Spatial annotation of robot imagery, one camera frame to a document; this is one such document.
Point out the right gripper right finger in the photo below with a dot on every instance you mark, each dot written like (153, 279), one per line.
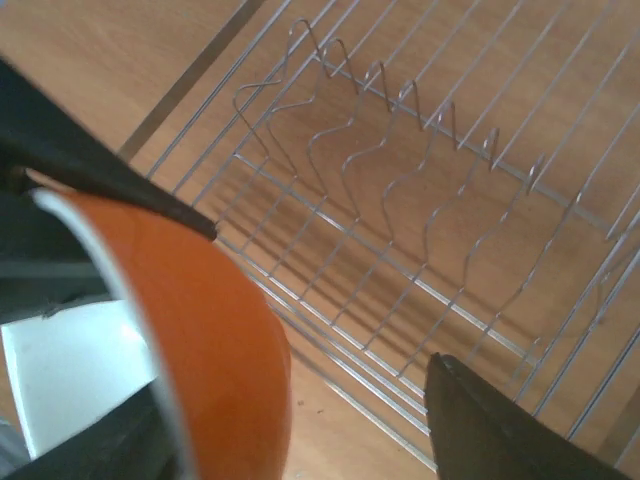
(477, 432)

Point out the orange bowl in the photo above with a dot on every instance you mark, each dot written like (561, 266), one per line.
(221, 357)

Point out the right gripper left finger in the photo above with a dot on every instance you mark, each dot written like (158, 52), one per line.
(39, 135)

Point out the wire dish rack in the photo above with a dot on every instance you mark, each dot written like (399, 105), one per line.
(402, 178)

